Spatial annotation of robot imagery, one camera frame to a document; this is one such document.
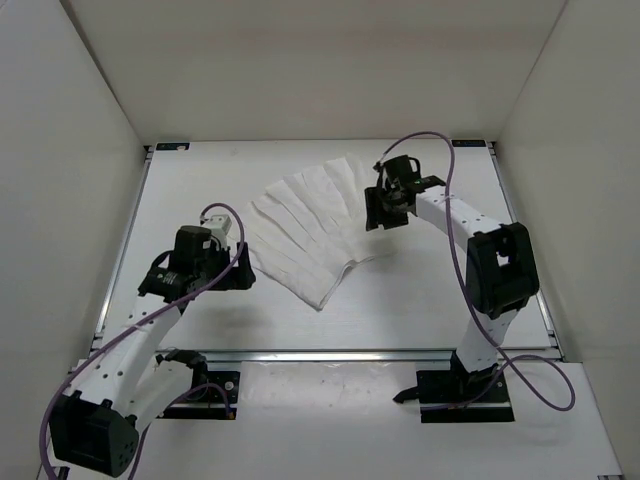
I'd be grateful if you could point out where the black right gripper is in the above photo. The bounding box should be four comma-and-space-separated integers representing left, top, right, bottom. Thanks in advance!
365, 186, 407, 232

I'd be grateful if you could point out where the white pleated skirt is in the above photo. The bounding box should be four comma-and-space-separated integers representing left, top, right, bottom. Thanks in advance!
242, 154, 396, 311

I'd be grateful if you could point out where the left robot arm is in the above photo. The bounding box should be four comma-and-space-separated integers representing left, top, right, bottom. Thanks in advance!
40, 174, 387, 478

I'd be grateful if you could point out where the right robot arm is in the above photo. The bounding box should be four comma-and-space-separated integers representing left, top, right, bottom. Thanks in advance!
365, 155, 539, 404

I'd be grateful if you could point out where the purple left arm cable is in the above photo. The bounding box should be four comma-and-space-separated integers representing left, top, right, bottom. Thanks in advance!
39, 202, 249, 479

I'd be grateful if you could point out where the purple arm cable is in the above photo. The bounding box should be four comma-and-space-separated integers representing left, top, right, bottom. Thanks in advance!
377, 130, 577, 413
39, 202, 249, 479

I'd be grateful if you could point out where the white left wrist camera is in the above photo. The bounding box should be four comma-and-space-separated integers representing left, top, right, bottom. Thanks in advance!
200, 214, 232, 250

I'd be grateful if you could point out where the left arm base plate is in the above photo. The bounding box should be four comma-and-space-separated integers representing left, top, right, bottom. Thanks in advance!
155, 349, 241, 421

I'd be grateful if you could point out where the aluminium table front rail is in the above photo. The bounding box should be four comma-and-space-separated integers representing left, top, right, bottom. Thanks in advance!
89, 346, 566, 365

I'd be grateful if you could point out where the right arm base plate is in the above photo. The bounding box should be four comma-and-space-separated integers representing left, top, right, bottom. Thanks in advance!
393, 370, 515, 424

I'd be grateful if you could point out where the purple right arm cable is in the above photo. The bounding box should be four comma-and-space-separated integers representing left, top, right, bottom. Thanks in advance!
377, 130, 577, 413

